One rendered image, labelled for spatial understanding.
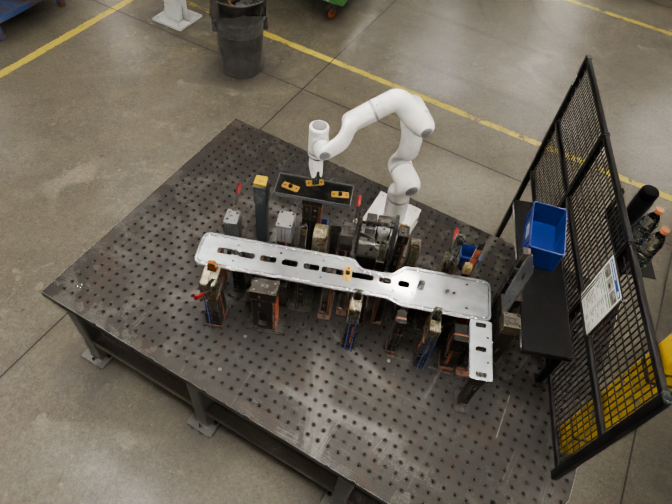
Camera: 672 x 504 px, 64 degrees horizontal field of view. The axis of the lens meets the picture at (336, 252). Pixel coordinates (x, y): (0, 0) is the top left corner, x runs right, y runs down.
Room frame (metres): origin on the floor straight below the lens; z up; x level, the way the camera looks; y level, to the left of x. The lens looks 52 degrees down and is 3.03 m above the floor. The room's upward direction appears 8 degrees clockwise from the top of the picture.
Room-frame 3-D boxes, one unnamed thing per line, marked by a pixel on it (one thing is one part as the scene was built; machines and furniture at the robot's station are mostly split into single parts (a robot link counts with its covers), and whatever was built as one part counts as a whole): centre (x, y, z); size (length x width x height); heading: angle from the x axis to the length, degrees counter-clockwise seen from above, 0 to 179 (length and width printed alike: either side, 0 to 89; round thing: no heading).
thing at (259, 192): (1.81, 0.40, 0.92); 0.08 x 0.08 x 0.44; 87
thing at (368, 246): (1.65, -0.18, 0.94); 0.18 x 0.13 x 0.49; 87
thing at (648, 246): (1.40, -1.18, 1.53); 0.06 x 0.06 x 0.20
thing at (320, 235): (1.62, 0.09, 0.89); 0.13 x 0.11 x 0.38; 177
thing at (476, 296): (1.45, -0.05, 1.00); 1.38 x 0.22 x 0.02; 87
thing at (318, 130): (1.78, 0.14, 1.49); 0.09 x 0.08 x 0.13; 21
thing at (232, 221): (1.65, 0.51, 0.88); 0.11 x 0.10 x 0.36; 177
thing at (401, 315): (1.27, -0.33, 0.84); 0.11 x 0.08 x 0.29; 177
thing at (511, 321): (1.29, -0.80, 0.88); 0.08 x 0.08 x 0.36; 87
